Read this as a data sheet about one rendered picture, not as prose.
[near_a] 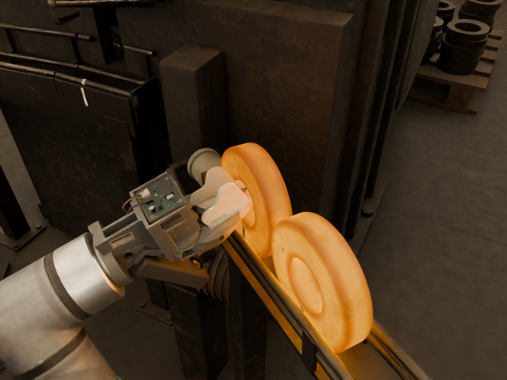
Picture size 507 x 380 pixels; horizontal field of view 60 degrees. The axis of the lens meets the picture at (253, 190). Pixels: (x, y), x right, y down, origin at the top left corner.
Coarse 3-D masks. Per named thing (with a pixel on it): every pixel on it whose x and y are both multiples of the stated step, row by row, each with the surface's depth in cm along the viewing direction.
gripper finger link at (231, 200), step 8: (224, 184) 53; (232, 184) 53; (224, 192) 53; (232, 192) 54; (240, 192) 55; (248, 192) 57; (224, 200) 54; (232, 200) 55; (240, 200) 55; (248, 200) 56; (216, 208) 54; (224, 208) 55; (232, 208) 55; (240, 208) 56; (248, 208) 56; (208, 216) 54; (216, 216) 55; (224, 216) 55; (208, 224) 55; (216, 224) 55
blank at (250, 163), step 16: (256, 144) 57; (224, 160) 61; (240, 160) 56; (256, 160) 54; (272, 160) 54; (240, 176) 57; (256, 176) 53; (272, 176) 53; (256, 192) 54; (272, 192) 52; (256, 208) 55; (272, 208) 52; (288, 208) 53; (240, 224) 62; (256, 224) 57; (272, 224) 53; (256, 240) 58
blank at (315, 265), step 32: (288, 224) 47; (320, 224) 45; (288, 256) 50; (320, 256) 43; (352, 256) 43; (288, 288) 53; (320, 288) 45; (352, 288) 42; (320, 320) 48; (352, 320) 42
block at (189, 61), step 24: (192, 48) 78; (168, 72) 74; (192, 72) 72; (216, 72) 77; (168, 96) 77; (192, 96) 75; (216, 96) 80; (168, 120) 81; (192, 120) 78; (216, 120) 83; (192, 144) 82; (216, 144) 86
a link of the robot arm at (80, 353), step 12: (84, 336) 53; (72, 348) 51; (84, 348) 52; (96, 348) 54; (48, 360) 49; (60, 360) 49; (72, 360) 50; (84, 360) 51; (96, 360) 53; (36, 372) 49; (48, 372) 49; (60, 372) 49; (72, 372) 50; (84, 372) 50; (96, 372) 51; (108, 372) 54
